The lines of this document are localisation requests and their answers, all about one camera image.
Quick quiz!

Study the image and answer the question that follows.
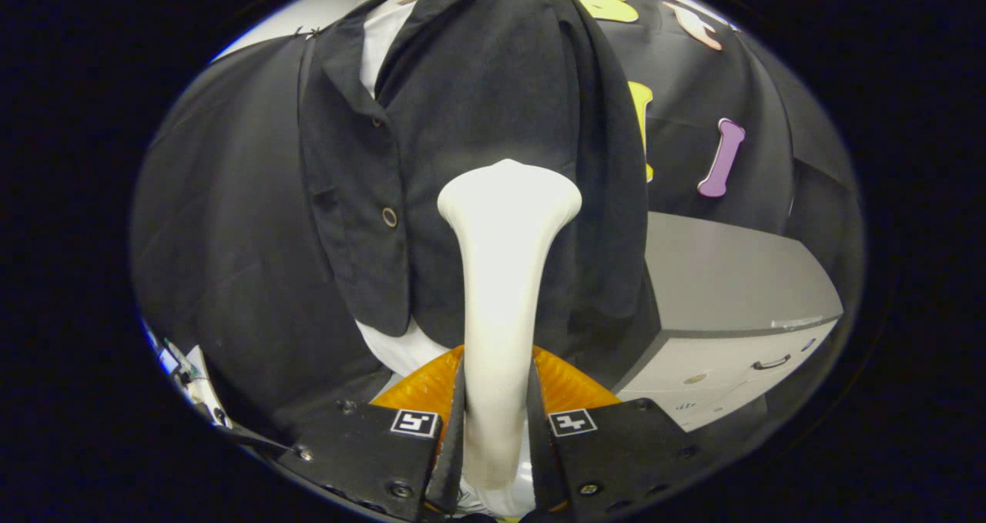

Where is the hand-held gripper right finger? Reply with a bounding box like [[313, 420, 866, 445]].
[[530, 346, 717, 520]]

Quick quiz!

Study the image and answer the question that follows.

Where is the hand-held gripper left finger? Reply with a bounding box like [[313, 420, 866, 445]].
[[276, 346, 467, 522]]

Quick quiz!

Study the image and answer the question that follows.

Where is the white garment steamer head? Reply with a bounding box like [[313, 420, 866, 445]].
[[437, 159, 583, 518]]

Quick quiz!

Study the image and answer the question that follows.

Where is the black suit jacket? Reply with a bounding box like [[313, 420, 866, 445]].
[[297, 0, 663, 389]]

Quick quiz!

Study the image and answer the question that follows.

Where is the white side table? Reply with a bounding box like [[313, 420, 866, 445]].
[[143, 319, 233, 431]]

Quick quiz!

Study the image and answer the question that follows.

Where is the grey cabinet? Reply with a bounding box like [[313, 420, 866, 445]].
[[612, 211, 844, 433]]

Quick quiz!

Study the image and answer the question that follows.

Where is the black backdrop cloth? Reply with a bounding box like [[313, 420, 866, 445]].
[[131, 0, 862, 439]]

